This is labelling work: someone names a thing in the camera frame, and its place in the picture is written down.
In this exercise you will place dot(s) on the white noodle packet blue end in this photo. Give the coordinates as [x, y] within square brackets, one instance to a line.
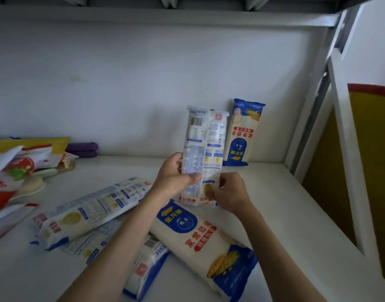
[146, 264]

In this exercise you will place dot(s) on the white metal shelf rack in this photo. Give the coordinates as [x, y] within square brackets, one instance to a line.
[179, 16]

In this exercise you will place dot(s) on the person's right thumb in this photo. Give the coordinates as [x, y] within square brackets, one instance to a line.
[224, 179]

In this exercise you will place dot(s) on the white noodle packet yellow print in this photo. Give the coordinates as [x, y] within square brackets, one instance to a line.
[88, 243]
[91, 210]

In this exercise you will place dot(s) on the clear white noodle packet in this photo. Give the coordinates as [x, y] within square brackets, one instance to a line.
[194, 138]

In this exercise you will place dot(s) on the person's left thumb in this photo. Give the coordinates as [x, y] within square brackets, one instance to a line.
[190, 179]

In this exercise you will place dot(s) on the white scrub brush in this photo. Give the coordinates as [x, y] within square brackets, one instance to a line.
[30, 186]

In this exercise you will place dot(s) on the yellow bag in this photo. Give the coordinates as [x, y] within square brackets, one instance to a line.
[38, 144]

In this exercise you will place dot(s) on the person's right hand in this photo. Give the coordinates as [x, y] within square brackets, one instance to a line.
[233, 194]

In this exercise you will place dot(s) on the red white plastic bag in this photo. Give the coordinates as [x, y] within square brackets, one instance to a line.
[16, 169]

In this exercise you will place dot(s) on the white noodle packet red label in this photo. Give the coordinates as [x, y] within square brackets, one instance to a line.
[215, 144]

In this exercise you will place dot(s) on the person's right forearm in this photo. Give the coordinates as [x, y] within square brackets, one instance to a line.
[274, 257]

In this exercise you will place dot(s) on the person's left hand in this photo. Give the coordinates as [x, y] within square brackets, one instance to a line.
[167, 182]

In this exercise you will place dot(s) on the yellow board red edge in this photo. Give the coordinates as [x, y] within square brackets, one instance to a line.
[375, 147]

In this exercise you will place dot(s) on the person's left forearm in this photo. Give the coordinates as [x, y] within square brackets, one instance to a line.
[117, 248]

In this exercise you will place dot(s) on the purple folded cloth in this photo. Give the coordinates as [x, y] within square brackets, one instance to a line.
[82, 150]

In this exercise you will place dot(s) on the large white blue noodle packet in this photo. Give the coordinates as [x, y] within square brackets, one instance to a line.
[198, 245]

